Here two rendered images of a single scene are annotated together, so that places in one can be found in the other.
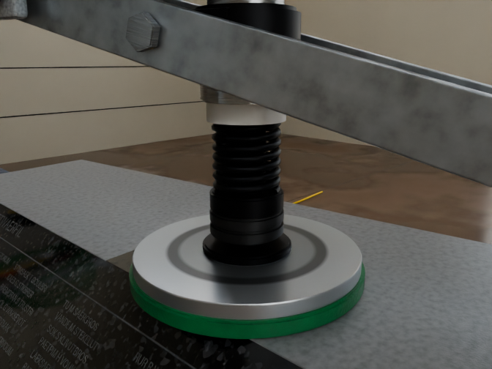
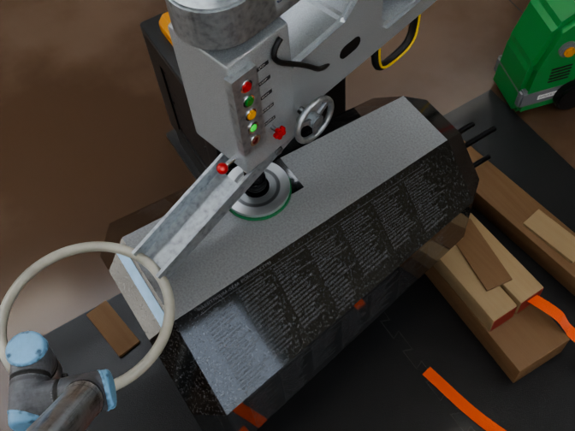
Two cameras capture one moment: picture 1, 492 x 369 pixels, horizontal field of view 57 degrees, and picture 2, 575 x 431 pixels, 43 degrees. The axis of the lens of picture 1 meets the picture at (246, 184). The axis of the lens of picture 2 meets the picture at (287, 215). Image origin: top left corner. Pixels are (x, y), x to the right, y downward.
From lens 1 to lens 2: 233 cm
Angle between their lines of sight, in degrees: 89
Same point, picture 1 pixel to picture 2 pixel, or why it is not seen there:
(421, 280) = (235, 233)
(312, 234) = (259, 206)
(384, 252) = (257, 233)
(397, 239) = (265, 243)
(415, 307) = (223, 223)
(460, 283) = (230, 241)
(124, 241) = (293, 162)
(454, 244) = (255, 258)
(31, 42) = not seen: outside the picture
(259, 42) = not seen: hidden behind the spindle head
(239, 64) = not seen: hidden behind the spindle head
